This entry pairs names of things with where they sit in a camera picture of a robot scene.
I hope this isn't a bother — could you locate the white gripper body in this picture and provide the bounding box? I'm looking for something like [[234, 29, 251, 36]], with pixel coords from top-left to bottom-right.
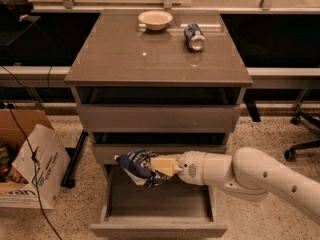
[[178, 151, 205, 185]]

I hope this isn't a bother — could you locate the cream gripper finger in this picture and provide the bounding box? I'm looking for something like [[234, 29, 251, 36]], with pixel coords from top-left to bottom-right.
[[150, 155, 182, 176]]

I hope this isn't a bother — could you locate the blue Kettle chip bag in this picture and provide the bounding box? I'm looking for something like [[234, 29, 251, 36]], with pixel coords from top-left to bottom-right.
[[114, 149, 171, 188]]

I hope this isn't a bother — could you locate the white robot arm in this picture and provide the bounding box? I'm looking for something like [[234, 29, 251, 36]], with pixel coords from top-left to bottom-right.
[[151, 147, 320, 224]]

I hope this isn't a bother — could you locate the grey open bottom drawer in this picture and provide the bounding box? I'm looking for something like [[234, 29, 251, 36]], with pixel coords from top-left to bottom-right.
[[91, 165, 227, 239]]

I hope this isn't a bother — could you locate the grey middle drawer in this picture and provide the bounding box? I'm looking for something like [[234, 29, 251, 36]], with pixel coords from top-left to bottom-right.
[[92, 144, 226, 164]]

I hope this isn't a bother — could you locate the grey drawer cabinet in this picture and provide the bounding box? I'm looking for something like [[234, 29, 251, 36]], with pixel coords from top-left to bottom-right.
[[63, 8, 254, 167]]

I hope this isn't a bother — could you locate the grey top drawer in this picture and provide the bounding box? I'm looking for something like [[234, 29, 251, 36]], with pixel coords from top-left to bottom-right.
[[76, 104, 240, 133]]

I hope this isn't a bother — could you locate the black bag on desk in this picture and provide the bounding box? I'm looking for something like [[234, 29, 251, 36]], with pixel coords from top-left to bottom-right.
[[0, 0, 34, 24]]

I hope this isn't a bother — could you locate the black desk leg right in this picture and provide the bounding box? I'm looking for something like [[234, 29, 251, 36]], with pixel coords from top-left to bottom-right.
[[243, 90, 261, 122]]

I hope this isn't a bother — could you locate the black desk leg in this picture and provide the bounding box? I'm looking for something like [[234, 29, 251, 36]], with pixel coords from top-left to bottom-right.
[[243, 90, 261, 122], [61, 131, 88, 188]]

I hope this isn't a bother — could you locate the black office chair base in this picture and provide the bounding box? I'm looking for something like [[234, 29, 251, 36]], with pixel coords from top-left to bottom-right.
[[283, 89, 320, 162]]

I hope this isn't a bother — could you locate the black desk leg left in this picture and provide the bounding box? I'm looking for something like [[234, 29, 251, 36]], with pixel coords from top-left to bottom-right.
[[61, 131, 88, 188]]

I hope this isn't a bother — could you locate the blue soda can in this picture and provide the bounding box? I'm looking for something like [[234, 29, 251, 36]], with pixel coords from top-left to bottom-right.
[[184, 23, 206, 51]]

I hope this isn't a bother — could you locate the open cardboard box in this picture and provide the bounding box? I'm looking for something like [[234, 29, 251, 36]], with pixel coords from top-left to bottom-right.
[[0, 109, 70, 209]]

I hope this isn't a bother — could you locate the white ceramic bowl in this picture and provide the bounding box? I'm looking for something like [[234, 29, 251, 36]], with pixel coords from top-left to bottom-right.
[[138, 10, 173, 31]]

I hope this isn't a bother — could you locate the black cable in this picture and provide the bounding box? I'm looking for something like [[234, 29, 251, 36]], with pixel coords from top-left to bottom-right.
[[0, 66, 63, 240]]

